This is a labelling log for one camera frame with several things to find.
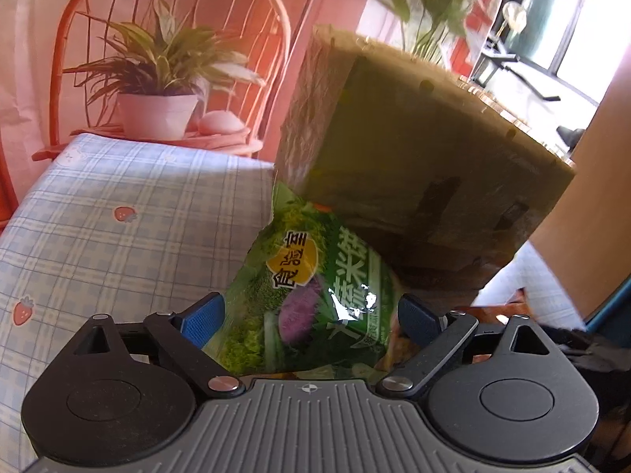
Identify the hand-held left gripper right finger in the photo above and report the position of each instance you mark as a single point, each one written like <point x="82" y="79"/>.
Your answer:
<point x="413" y="318"/>

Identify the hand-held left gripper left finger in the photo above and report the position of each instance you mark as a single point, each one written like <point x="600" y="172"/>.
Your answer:
<point x="203" y="316"/>

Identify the green snack bag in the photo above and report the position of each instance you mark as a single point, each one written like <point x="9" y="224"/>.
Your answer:
<point x="315" y="286"/>

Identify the taped cardboard box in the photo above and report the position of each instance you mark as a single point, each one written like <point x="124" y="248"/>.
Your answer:
<point x="394" y="148"/>

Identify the checked strawberry tablecloth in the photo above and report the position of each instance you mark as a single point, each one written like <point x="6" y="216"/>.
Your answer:
<point x="123" y="236"/>

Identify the pink peach-shaped object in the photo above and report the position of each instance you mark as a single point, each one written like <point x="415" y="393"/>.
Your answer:
<point x="219" y="122"/>

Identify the wooden board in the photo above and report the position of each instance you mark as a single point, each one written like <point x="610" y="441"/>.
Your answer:
<point x="591" y="172"/>

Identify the potted plant with pink pot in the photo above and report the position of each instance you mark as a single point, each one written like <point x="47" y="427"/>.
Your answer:
<point x="157" y="83"/>

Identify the black metal stand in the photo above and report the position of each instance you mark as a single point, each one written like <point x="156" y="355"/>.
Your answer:
<point x="503" y="56"/>

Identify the round white lamp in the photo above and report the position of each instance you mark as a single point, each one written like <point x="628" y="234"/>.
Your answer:
<point x="515" y="16"/>

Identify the orange rattan chair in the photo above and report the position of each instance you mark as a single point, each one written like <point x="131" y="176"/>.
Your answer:
<point x="74" y="19"/>

